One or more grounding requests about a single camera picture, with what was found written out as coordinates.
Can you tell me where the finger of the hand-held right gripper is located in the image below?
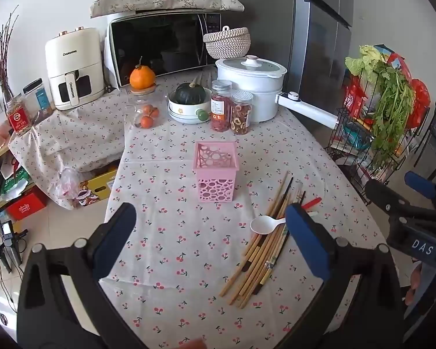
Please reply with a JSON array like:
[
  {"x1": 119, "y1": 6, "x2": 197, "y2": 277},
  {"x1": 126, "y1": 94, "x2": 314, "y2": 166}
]
[
  {"x1": 364, "y1": 179, "x2": 427, "y2": 226},
  {"x1": 404, "y1": 172, "x2": 436, "y2": 213}
]

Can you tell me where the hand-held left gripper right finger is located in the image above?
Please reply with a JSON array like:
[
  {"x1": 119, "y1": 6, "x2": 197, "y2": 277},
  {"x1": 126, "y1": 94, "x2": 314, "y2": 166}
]
[{"x1": 276, "y1": 204, "x2": 405, "y2": 349}]

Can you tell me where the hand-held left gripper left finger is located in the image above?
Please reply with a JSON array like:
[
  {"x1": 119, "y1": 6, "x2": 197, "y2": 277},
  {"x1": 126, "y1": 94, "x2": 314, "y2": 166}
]
[{"x1": 17, "y1": 202, "x2": 146, "y2": 349}]

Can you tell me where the white plastic spoon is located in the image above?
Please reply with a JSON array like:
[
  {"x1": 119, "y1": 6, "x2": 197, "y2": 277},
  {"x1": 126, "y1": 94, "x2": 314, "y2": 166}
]
[{"x1": 250, "y1": 215, "x2": 287, "y2": 234}]

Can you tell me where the pile of wooden chopsticks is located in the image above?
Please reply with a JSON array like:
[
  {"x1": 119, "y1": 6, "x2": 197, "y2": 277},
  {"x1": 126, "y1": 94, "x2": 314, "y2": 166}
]
[{"x1": 219, "y1": 171, "x2": 306, "y2": 309}]

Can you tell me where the pink perforated utensil holder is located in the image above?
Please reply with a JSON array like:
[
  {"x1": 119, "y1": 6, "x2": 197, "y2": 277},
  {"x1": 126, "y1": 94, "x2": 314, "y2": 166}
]
[{"x1": 192, "y1": 141, "x2": 239, "y2": 203}]

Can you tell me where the person's right hand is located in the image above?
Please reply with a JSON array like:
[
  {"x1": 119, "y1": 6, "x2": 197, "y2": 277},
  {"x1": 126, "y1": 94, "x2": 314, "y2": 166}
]
[{"x1": 403, "y1": 262, "x2": 427, "y2": 308}]

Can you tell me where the yellow cardboard box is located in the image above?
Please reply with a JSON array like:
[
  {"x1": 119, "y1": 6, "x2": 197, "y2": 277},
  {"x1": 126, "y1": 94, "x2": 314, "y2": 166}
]
[{"x1": 78, "y1": 167, "x2": 119, "y2": 208}]

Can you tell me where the clear plastic bag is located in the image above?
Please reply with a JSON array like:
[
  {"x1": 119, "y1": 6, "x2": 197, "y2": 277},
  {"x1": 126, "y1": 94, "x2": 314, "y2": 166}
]
[{"x1": 56, "y1": 167, "x2": 85, "y2": 201}]

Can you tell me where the cherry print tablecloth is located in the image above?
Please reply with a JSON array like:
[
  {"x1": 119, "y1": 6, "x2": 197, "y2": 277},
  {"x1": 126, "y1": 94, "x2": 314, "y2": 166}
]
[{"x1": 98, "y1": 73, "x2": 389, "y2": 349}]

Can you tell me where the leafy green herb bunch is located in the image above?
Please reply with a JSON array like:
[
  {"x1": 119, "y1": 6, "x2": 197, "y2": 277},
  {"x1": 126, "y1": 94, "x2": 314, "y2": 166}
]
[{"x1": 370, "y1": 58, "x2": 415, "y2": 170}]

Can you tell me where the red plastic bag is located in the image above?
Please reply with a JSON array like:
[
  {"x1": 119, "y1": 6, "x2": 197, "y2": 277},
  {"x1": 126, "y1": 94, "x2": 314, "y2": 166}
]
[{"x1": 387, "y1": 53, "x2": 431, "y2": 129}]

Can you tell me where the red box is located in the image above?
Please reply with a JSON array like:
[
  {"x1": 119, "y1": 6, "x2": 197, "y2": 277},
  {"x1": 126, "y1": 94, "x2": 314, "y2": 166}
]
[{"x1": 5, "y1": 191, "x2": 49, "y2": 222}]

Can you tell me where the red snack packet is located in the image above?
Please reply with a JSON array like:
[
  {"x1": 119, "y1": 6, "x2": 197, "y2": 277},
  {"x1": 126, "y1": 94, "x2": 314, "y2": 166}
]
[{"x1": 343, "y1": 76, "x2": 368, "y2": 119}]

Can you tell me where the black device on stand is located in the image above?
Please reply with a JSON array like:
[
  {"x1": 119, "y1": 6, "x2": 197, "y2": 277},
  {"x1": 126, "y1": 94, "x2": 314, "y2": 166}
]
[{"x1": 0, "y1": 221, "x2": 28, "y2": 274}]

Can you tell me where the small-print floral cloth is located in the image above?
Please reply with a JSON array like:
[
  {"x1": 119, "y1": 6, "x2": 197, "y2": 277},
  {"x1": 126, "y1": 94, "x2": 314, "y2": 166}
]
[{"x1": 8, "y1": 89, "x2": 133, "y2": 209}]

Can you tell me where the green packet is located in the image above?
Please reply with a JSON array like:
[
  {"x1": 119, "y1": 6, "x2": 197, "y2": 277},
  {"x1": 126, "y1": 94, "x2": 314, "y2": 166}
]
[{"x1": 0, "y1": 169, "x2": 32, "y2": 203}]

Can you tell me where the clear glass jar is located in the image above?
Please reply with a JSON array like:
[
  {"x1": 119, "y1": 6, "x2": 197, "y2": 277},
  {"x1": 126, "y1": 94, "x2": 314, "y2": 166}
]
[{"x1": 125, "y1": 88, "x2": 161, "y2": 130}]

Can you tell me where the napa cabbage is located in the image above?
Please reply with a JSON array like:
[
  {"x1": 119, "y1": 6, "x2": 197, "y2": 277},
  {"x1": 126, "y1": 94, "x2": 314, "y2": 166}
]
[{"x1": 345, "y1": 44, "x2": 383, "y2": 78}]

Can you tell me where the jar of dried fruit slices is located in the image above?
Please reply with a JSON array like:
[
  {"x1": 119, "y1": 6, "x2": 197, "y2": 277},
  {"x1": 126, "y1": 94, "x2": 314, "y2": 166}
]
[{"x1": 230, "y1": 91, "x2": 254, "y2": 135}]

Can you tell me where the white ceramic bowl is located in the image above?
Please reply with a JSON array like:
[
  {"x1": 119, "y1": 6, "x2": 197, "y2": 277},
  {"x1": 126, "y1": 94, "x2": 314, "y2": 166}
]
[{"x1": 166, "y1": 89, "x2": 212, "y2": 124}]

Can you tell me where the wooden jar lid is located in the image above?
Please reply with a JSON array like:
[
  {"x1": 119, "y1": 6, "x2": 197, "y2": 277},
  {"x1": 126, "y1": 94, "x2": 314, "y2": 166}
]
[{"x1": 129, "y1": 83, "x2": 158, "y2": 96}]

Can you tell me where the red label glass jar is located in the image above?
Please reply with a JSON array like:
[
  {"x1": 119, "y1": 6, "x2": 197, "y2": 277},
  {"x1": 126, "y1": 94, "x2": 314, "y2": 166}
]
[{"x1": 4, "y1": 95, "x2": 32, "y2": 137}]

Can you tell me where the jar of red berries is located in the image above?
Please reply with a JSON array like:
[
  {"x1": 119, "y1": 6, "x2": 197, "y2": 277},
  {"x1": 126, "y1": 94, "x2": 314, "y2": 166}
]
[{"x1": 210, "y1": 80, "x2": 234, "y2": 132}]

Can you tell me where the black lid plastic container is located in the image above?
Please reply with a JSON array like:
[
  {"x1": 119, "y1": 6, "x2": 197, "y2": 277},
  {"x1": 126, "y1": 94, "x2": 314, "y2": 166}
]
[{"x1": 23, "y1": 78, "x2": 55, "y2": 117}]

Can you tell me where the white electric pot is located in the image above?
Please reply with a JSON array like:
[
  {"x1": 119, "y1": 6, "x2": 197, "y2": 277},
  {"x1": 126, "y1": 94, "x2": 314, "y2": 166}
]
[{"x1": 215, "y1": 55, "x2": 340, "y2": 129}]

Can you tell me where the dark green pumpkin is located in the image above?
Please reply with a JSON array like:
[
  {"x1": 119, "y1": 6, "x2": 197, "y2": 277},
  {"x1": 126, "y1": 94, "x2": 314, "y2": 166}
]
[{"x1": 175, "y1": 82, "x2": 206, "y2": 105}]

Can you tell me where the large orange citrus fruit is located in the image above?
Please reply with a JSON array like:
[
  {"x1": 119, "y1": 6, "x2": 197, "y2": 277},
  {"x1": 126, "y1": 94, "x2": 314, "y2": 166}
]
[{"x1": 130, "y1": 56, "x2": 156, "y2": 90}]

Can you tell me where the cream air fryer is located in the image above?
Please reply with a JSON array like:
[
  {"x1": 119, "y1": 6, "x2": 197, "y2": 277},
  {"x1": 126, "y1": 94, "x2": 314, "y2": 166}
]
[{"x1": 45, "y1": 26, "x2": 107, "y2": 111}]

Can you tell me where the black microwave oven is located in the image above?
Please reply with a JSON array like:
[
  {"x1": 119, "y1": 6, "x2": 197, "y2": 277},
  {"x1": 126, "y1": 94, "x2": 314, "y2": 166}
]
[{"x1": 105, "y1": 11, "x2": 223, "y2": 88}]

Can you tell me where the grey refrigerator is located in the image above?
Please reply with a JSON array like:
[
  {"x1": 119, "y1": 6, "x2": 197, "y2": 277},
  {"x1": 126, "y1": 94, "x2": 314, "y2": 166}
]
[{"x1": 212, "y1": 0, "x2": 354, "y2": 146}]

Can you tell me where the woven basket with lid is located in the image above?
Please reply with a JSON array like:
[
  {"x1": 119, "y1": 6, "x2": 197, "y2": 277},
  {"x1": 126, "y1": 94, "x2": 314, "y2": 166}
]
[{"x1": 203, "y1": 25, "x2": 251, "y2": 60}]

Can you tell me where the bundle of dry twigs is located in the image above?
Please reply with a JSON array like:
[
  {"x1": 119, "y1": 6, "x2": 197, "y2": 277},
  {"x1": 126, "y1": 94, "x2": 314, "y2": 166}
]
[{"x1": 0, "y1": 5, "x2": 19, "y2": 102}]

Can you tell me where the black wire rack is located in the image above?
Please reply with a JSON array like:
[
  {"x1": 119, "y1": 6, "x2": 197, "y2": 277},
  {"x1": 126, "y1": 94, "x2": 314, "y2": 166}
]
[{"x1": 325, "y1": 74, "x2": 424, "y2": 206}]

